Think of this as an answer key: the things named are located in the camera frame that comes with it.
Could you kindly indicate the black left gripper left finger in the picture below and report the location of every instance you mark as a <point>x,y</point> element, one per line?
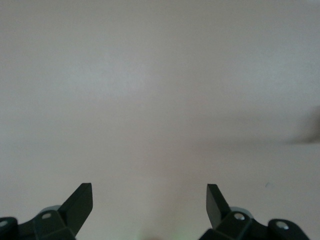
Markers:
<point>70,215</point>

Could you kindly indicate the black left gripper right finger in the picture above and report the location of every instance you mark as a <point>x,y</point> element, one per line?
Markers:
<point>225,225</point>

